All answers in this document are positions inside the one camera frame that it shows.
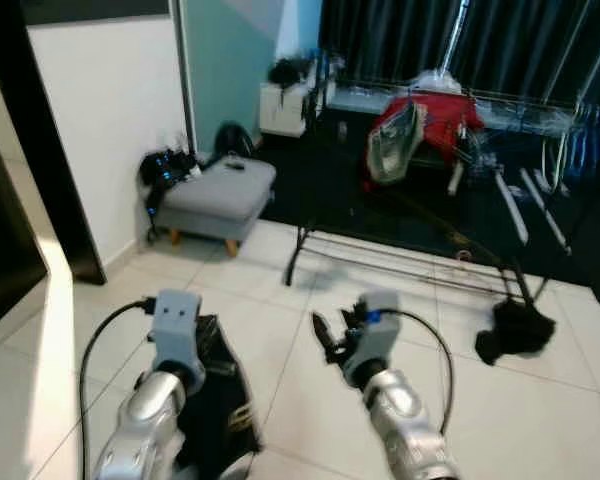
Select navy garment with gold print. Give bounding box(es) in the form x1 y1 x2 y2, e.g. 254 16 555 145
175 312 267 479

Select blue plastic hanger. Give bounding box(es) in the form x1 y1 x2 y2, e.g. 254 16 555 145
570 93 600 183

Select black metal clothes rack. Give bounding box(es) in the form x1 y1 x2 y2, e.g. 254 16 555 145
285 60 600 307

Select black carpet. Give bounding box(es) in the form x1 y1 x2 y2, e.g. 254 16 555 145
255 95 600 301

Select black crumpled garment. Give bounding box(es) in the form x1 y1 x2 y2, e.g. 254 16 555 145
474 297 559 367

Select grey upholstered ottoman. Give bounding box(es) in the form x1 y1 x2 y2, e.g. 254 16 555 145
154 154 279 258

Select grey garment with lettering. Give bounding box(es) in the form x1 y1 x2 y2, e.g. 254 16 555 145
367 100 429 187

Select white floor strip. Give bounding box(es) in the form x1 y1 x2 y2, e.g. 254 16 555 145
493 168 533 248

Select black backpack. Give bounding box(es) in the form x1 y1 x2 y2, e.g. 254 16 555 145
212 120 259 161

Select white shelf unit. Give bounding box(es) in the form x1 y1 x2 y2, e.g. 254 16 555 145
257 78 333 139

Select black pile of gear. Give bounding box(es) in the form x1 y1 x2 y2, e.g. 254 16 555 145
137 147 203 193

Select red cloth cover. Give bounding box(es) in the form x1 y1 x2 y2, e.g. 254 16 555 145
365 88 488 193

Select white plastic bag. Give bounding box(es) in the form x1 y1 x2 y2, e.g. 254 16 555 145
413 66 468 97

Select dark curtain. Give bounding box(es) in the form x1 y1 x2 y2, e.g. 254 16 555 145
318 0 600 106

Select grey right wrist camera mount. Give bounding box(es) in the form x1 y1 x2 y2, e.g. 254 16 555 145
345 290 404 389

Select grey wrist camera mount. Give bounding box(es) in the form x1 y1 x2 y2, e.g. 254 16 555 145
345 290 404 389
147 289 204 371

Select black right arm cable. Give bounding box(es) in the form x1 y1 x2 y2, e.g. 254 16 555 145
378 307 457 438

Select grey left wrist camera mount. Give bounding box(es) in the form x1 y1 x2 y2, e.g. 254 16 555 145
147 289 204 371

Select black door frame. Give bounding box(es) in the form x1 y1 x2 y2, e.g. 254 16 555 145
0 0 108 287

